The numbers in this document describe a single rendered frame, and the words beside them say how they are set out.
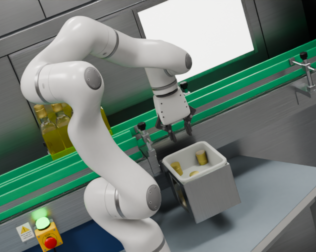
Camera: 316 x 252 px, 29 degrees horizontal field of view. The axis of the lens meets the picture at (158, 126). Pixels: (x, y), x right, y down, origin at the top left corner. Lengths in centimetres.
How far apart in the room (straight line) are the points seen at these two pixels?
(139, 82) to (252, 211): 63
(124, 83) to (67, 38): 77
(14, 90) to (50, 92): 76
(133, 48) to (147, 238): 54
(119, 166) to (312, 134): 130
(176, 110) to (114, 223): 42
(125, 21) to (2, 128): 59
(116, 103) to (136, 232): 70
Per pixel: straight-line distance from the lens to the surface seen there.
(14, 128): 233
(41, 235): 208
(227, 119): 231
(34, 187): 210
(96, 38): 164
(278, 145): 270
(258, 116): 236
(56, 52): 160
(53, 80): 152
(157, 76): 190
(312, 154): 280
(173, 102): 195
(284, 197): 227
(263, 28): 253
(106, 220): 177
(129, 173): 165
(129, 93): 234
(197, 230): 222
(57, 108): 215
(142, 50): 179
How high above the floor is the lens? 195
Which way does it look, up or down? 22 degrees down
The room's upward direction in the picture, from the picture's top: 19 degrees counter-clockwise
